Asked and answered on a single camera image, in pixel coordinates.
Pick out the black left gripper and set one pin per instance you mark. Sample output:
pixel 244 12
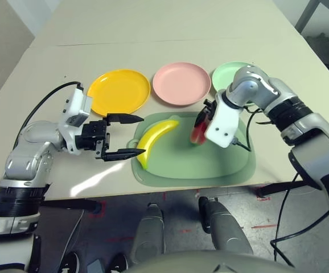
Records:
pixel 93 136

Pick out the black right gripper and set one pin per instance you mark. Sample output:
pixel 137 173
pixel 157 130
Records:
pixel 210 109

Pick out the red toy watermelon slice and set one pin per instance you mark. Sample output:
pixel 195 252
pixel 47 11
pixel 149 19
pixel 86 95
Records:
pixel 197 136

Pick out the yellow toy banana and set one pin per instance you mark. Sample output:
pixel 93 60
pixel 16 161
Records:
pixel 153 136

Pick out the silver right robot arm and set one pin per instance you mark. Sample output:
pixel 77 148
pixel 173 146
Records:
pixel 295 119

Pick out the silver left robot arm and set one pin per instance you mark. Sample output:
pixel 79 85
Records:
pixel 25 159

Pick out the pink plastic plate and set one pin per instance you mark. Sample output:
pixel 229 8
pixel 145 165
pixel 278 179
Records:
pixel 181 84

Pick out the yellow plastic plate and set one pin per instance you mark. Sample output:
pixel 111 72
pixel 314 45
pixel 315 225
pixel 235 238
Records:
pixel 119 92

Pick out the green silicone tray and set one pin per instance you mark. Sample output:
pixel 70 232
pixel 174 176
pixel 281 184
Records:
pixel 187 165

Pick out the light green plastic plate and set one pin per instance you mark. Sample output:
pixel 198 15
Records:
pixel 222 75

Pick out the grey left robot leg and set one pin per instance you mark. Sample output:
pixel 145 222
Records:
pixel 148 230

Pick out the grey robot leg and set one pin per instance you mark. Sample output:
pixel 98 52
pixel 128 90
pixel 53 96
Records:
pixel 148 230
pixel 227 227

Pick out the grey right robot leg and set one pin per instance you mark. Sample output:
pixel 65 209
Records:
pixel 227 227

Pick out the black sneaker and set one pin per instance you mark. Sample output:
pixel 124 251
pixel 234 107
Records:
pixel 119 264
pixel 71 263

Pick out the grey robot torso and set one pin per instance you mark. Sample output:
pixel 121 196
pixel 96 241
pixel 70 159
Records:
pixel 210 263

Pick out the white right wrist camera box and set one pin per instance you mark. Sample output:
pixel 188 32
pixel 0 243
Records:
pixel 224 125

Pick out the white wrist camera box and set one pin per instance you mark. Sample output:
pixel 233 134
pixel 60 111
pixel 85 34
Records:
pixel 224 125
pixel 76 109

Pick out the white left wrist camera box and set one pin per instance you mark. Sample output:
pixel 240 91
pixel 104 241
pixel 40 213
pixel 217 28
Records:
pixel 76 109

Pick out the black table frame bar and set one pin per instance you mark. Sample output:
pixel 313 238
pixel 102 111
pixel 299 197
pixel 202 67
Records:
pixel 70 204
pixel 281 188

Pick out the grey metal frame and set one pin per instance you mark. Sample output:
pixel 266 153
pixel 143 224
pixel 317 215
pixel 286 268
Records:
pixel 306 12

